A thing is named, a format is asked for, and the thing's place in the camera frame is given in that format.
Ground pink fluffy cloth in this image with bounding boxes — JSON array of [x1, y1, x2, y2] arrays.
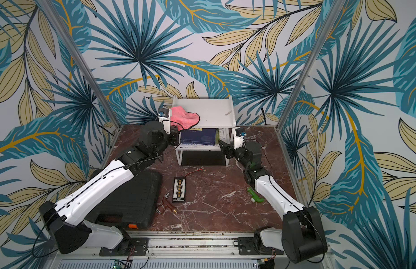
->
[[170, 106, 200, 131]]

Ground white two-tier bookshelf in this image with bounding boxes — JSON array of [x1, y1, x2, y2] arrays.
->
[[172, 97, 237, 166]]

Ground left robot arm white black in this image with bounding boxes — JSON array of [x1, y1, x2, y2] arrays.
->
[[39, 121, 177, 256]]

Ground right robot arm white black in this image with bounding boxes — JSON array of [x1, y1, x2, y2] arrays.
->
[[219, 141, 328, 263]]

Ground black mat under shelf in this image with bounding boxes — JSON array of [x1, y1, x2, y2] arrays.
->
[[181, 151, 226, 166]]

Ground dark blue book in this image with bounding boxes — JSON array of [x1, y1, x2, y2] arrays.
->
[[180, 128, 217, 146]]

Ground red black test leads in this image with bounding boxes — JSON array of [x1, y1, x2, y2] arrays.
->
[[184, 168, 206, 178]]

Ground black bit holder strip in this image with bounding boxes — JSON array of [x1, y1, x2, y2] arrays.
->
[[172, 177, 186, 203]]

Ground green plastic nozzle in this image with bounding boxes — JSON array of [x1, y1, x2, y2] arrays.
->
[[247, 187, 265, 203]]

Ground black plastic tool case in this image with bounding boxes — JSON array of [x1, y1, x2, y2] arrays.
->
[[85, 169, 163, 230]]

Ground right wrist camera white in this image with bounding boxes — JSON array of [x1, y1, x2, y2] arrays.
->
[[232, 127, 246, 150]]

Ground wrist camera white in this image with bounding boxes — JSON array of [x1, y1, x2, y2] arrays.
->
[[158, 107, 172, 134], [232, 127, 246, 150]]

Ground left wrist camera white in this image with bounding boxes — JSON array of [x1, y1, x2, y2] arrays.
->
[[158, 107, 172, 134]]

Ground left aluminium frame post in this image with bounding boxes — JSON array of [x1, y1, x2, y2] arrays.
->
[[38, 0, 122, 129]]

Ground aluminium frame post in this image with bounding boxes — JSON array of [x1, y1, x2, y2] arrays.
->
[[276, 1, 345, 131], [38, 0, 122, 129]]

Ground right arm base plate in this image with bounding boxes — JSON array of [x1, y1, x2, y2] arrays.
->
[[233, 236, 285, 256]]

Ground aluminium rail at front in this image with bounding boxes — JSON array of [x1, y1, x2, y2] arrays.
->
[[43, 230, 336, 269]]

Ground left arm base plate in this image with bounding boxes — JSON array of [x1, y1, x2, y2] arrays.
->
[[99, 238, 149, 257]]

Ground right aluminium frame post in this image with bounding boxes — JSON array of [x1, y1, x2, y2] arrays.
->
[[276, 1, 345, 131]]

